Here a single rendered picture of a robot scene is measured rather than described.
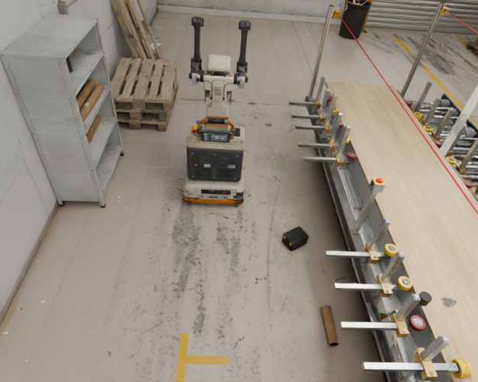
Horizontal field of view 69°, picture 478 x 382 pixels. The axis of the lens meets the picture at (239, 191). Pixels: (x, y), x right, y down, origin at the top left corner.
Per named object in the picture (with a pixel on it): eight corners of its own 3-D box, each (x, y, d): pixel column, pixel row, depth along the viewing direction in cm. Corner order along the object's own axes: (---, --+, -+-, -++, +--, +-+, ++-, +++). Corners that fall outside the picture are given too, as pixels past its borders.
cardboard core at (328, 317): (329, 342, 262) (322, 305, 284) (327, 346, 268) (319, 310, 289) (340, 342, 263) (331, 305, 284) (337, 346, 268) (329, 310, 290)
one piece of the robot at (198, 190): (236, 195, 354) (236, 190, 348) (195, 194, 351) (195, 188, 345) (236, 194, 355) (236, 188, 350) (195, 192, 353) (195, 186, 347)
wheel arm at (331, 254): (325, 258, 230) (327, 254, 227) (324, 254, 232) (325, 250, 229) (389, 260, 232) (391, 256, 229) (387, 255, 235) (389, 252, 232)
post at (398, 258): (370, 299, 226) (400, 255, 193) (369, 294, 229) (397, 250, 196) (375, 299, 226) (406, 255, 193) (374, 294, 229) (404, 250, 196)
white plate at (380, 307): (388, 348, 199) (395, 340, 192) (375, 306, 218) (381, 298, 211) (390, 348, 199) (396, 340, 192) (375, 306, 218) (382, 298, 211)
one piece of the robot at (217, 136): (234, 145, 323) (235, 133, 302) (196, 144, 321) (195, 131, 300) (234, 136, 327) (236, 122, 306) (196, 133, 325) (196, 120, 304)
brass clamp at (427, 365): (422, 380, 166) (426, 376, 163) (411, 351, 176) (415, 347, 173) (434, 380, 167) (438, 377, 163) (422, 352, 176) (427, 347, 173)
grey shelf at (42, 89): (59, 206, 351) (-2, 53, 244) (86, 151, 416) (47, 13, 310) (105, 208, 354) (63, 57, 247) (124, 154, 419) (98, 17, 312)
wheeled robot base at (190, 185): (243, 206, 365) (245, 189, 348) (182, 204, 361) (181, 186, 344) (242, 166, 414) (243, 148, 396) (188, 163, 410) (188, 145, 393)
